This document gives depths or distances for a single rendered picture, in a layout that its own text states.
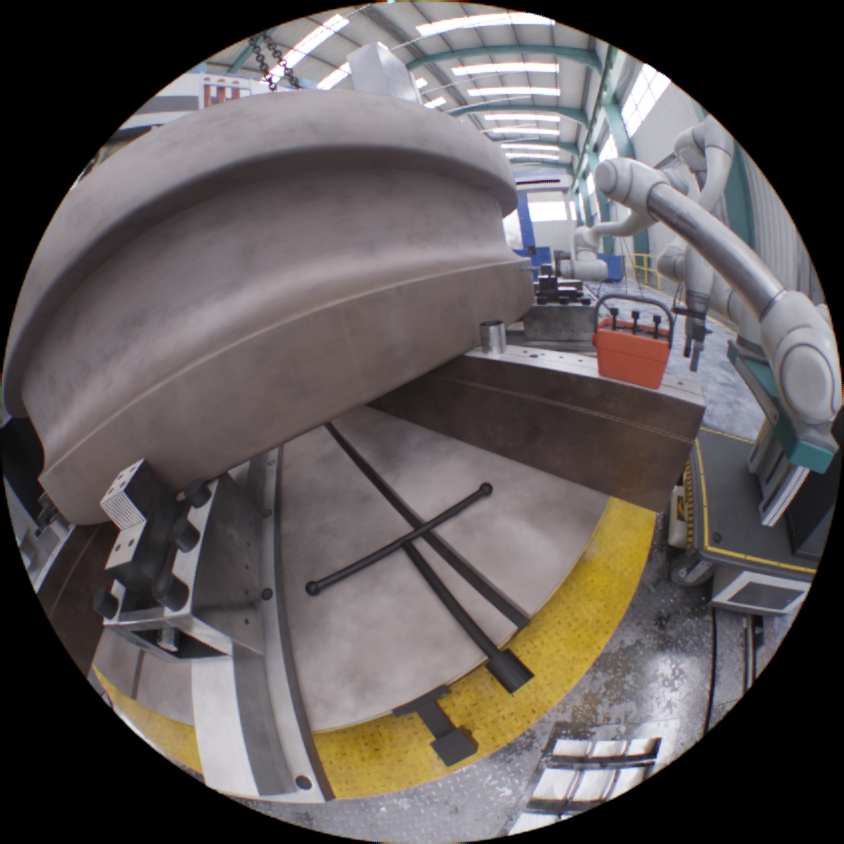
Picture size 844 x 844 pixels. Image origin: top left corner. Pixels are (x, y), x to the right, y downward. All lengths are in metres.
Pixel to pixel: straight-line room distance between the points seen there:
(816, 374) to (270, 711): 1.14
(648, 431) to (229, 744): 1.18
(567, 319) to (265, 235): 1.54
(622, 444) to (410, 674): 0.77
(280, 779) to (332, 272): 1.19
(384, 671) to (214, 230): 1.11
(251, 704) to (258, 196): 1.17
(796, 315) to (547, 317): 1.43
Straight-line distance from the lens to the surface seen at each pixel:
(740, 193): 10.15
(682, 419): 0.76
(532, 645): 1.01
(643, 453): 0.82
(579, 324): 1.76
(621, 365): 0.72
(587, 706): 1.03
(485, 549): 0.78
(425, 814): 1.09
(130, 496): 0.68
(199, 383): 0.65
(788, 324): 0.59
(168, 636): 0.76
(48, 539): 2.65
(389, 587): 0.78
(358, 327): 0.66
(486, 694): 0.99
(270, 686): 0.79
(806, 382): 0.55
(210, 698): 0.78
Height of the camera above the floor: 0.99
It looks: 31 degrees down
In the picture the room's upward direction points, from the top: 13 degrees counter-clockwise
